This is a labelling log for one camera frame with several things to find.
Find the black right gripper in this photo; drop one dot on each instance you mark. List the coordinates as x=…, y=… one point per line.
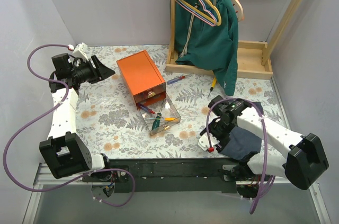
x=212, y=130

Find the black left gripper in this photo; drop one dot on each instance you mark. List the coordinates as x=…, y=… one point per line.
x=95, y=69

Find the orange handled screwdriver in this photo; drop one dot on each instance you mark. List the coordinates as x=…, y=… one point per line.
x=164, y=119

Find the blue red handled screwdriver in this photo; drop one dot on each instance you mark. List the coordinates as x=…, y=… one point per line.
x=145, y=108

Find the orange drawer box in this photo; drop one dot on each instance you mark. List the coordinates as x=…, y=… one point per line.
x=142, y=78

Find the clear plastic drawer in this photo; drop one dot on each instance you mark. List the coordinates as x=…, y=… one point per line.
x=168, y=111

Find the green handled screwdriver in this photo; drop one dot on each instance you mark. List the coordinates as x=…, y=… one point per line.
x=159, y=115

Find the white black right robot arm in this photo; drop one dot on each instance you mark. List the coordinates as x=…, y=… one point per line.
x=299, y=158

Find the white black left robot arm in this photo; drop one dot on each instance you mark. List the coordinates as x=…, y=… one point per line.
x=64, y=151

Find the blue grey folded cloth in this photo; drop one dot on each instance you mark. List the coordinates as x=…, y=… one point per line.
x=243, y=144

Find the floral patterned table mat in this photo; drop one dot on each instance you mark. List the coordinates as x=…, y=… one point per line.
x=108, y=122

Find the wooden clothes rack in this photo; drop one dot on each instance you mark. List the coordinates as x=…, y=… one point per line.
x=253, y=56

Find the yellow clothes hanger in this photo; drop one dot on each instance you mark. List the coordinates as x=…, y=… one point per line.
x=213, y=14

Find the green shorts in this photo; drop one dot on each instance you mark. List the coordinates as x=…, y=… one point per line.
x=210, y=47

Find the pink clothes hanger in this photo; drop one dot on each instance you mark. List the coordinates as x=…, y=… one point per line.
x=194, y=11

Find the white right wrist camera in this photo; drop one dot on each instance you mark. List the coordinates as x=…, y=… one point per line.
x=210, y=143

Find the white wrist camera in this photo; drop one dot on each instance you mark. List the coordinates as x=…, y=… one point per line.
x=80, y=51
x=210, y=143

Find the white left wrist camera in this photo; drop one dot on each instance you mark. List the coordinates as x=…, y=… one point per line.
x=80, y=51

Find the yellow handled screwdriver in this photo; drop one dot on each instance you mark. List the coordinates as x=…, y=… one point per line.
x=212, y=85

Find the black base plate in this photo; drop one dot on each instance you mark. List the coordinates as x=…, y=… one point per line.
x=164, y=175

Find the aluminium frame rail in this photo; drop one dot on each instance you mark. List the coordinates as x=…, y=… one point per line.
x=64, y=202

